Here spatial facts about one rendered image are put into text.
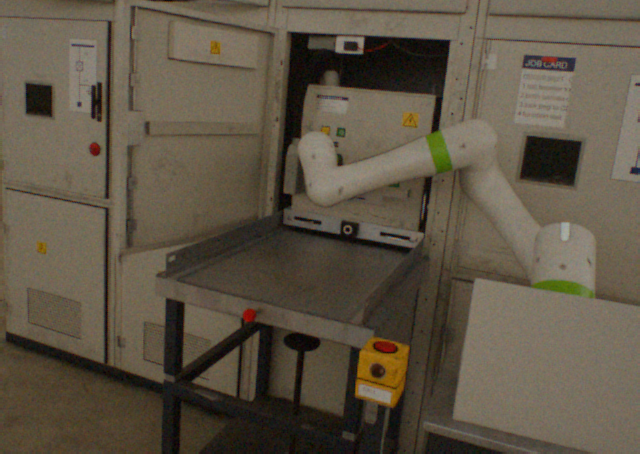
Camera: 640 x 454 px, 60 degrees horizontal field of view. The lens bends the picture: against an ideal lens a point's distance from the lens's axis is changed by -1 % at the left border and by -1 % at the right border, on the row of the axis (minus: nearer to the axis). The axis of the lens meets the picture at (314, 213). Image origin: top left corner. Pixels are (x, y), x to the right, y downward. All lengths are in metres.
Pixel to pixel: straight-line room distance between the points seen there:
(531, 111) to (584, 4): 0.33
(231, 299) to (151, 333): 1.15
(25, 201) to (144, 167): 1.21
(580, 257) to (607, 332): 0.22
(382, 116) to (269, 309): 0.87
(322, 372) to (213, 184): 0.83
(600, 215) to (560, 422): 0.82
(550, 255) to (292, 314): 0.61
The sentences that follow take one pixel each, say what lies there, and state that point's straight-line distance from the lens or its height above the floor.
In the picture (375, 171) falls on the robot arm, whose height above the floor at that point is 1.17.
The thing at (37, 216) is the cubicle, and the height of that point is 0.70.
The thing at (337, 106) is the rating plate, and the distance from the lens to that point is 2.02.
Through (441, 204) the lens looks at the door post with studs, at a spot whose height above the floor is 1.04.
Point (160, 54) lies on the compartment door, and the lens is 1.78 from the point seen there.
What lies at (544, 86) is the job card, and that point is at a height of 1.45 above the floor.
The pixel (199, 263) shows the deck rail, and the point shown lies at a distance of 1.66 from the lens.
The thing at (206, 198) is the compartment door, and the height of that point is 0.98.
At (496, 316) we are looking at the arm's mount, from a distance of 1.13.
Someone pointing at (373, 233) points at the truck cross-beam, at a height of 0.89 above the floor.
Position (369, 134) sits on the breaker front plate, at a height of 1.24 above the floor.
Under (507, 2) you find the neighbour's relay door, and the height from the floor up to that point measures 1.69.
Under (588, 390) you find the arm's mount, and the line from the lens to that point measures 1.19.
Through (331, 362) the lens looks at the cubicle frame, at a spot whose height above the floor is 0.37.
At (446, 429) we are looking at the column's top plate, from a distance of 1.20.
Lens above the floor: 1.37
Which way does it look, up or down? 12 degrees down
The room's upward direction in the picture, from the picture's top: 5 degrees clockwise
